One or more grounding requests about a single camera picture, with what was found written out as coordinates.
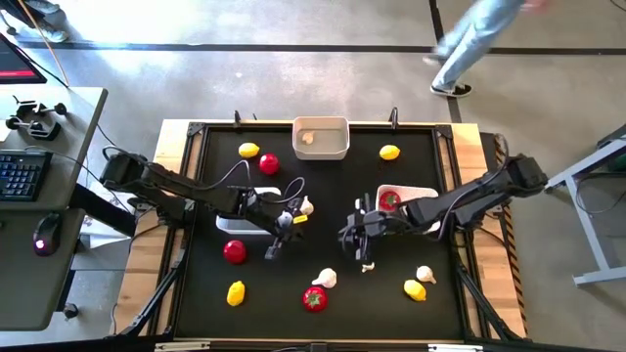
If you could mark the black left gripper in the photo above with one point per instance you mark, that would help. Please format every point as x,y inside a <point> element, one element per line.
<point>286,224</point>

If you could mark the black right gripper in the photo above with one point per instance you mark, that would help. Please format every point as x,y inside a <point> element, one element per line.
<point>371,222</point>

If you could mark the small white garlic bulb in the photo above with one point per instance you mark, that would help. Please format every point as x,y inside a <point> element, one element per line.
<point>368,267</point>

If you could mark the red tomato green stem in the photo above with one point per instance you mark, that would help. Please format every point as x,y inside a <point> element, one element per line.
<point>389,201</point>
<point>314,299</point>

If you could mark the yellow lemon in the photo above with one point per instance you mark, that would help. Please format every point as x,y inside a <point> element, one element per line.
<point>415,290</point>
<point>389,152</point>
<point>248,150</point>
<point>236,293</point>

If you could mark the beige garlic bulb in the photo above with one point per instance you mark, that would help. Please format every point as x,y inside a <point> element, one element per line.
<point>307,138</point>

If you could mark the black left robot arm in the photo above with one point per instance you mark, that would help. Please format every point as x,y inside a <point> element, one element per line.
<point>195,188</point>

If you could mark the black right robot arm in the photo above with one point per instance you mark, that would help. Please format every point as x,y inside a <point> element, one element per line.
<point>469,200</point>

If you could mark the white plastic basket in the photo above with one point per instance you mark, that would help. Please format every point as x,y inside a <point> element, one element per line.
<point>415,192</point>
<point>239,227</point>

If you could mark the black table mat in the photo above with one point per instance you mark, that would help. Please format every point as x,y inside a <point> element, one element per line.
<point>342,313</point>

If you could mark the beige plastic basket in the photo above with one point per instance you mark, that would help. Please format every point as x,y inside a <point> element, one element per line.
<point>332,146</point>

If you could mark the black diagonal support strut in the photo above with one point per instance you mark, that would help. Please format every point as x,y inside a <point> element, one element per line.
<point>485,303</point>
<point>157,293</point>

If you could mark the black curved clamp hook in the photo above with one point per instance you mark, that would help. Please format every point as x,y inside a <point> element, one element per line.
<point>390,119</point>
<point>237,119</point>

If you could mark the black yellow hazard tape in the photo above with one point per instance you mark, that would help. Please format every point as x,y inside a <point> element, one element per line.
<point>518,293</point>

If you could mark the white paper sheet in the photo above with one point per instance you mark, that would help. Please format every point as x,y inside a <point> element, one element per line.
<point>100,234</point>

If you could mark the black round desk foot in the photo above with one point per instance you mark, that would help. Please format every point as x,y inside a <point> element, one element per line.
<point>71,310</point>

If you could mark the grey metal stand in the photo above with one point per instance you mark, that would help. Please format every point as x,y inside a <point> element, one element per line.
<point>587,227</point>

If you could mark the black computer mouse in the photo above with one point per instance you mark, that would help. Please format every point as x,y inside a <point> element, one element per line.
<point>46,234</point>

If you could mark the person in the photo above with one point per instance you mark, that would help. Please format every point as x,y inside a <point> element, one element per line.
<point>49,31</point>
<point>469,39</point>

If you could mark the grey office desk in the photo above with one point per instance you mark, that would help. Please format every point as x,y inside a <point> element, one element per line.
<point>29,293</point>

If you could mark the black desk clamp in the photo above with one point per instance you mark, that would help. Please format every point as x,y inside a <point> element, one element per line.
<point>41,129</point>
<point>29,106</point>

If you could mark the black computer keyboard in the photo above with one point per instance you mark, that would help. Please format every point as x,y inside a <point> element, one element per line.
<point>22,176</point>

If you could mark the black computer monitor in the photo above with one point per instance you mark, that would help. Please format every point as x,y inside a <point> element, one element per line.
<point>17,63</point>

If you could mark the black aluminium table frame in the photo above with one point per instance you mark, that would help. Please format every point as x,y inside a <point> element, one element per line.
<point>194,146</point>

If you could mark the white frame bar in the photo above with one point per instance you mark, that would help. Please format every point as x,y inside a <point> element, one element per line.
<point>183,347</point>
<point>455,348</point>

